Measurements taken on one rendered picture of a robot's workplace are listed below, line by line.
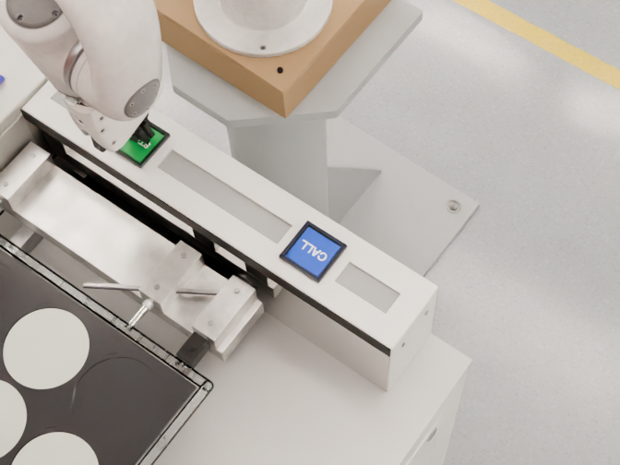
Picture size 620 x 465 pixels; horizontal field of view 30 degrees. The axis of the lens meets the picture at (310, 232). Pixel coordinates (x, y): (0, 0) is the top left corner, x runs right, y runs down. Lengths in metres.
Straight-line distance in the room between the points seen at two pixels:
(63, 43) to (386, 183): 1.42
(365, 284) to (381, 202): 1.13
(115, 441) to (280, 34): 0.58
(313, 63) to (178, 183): 0.29
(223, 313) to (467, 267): 1.10
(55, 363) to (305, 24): 0.56
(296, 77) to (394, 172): 0.96
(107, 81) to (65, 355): 0.41
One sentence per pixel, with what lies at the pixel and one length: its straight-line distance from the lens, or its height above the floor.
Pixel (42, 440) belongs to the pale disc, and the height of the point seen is 0.90.
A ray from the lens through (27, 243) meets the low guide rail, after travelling 1.51.
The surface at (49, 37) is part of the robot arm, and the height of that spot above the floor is 1.28.
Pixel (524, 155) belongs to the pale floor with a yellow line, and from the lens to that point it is 2.53.
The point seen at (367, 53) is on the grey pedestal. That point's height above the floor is 0.82.
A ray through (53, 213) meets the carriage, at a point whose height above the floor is 0.88.
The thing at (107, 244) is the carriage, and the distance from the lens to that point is 1.44.
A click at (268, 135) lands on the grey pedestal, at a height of 0.67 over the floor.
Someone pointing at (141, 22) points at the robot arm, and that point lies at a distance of 1.07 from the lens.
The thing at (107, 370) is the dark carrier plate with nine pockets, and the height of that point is 0.90.
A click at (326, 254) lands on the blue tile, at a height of 0.96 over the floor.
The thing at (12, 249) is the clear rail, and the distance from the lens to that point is 1.44.
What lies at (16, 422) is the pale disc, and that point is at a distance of 1.36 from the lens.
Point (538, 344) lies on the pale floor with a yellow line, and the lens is 2.34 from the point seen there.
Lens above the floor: 2.14
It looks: 63 degrees down
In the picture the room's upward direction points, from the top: 4 degrees counter-clockwise
